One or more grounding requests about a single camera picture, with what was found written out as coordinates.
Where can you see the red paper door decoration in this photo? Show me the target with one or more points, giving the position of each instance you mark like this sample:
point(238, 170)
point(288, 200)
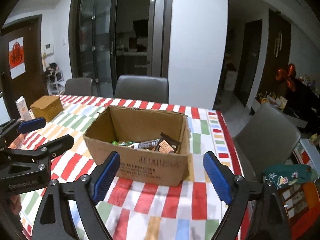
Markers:
point(16, 57)

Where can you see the silver snack bar in box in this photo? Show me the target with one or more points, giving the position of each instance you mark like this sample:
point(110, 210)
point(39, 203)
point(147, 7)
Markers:
point(146, 144)

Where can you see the green lollipop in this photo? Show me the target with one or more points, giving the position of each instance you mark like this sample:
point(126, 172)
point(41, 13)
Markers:
point(125, 144)

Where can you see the grey chair left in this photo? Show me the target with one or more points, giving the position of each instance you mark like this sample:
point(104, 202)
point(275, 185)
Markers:
point(80, 86)

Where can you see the colourful checked tablecloth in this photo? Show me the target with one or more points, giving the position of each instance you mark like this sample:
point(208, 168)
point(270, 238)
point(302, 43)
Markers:
point(134, 210)

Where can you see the dark green cushion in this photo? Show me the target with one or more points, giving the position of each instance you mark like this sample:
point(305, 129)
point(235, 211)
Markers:
point(284, 176)

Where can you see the orange white carton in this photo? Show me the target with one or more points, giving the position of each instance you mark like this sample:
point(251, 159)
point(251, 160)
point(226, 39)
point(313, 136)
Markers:
point(23, 109)

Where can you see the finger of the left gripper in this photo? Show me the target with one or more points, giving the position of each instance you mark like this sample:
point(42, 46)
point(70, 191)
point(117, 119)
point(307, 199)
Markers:
point(10, 130)
point(51, 149)

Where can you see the grey chair middle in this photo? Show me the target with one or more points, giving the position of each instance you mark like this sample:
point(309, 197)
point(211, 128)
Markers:
point(144, 88)

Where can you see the person's left hand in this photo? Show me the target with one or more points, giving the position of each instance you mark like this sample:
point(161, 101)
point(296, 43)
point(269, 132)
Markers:
point(15, 204)

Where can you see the grey chair right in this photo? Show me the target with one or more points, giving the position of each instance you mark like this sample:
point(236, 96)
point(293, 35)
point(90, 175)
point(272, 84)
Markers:
point(267, 139)

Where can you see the grey chair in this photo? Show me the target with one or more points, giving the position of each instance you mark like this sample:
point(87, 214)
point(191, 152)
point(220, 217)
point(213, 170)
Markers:
point(267, 139)
point(144, 88)
point(80, 86)

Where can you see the brown cardboard box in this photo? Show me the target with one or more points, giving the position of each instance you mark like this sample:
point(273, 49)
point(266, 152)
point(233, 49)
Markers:
point(134, 124)

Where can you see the red foil balloon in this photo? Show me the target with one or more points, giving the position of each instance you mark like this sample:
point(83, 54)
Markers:
point(287, 75)

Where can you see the dark brown chocolate bar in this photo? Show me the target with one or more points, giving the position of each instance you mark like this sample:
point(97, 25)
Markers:
point(167, 145)

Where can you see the white shelf rack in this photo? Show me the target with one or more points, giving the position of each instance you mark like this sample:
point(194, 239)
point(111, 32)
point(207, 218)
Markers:
point(55, 84)

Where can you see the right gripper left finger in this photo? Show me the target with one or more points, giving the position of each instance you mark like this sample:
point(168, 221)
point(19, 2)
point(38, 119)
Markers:
point(91, 189)

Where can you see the woven wicker box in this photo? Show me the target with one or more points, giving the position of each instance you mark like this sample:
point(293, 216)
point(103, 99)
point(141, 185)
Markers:
point(48, 107)

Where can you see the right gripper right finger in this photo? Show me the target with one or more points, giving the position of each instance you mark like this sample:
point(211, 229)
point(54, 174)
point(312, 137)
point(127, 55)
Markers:
point(234, 190)

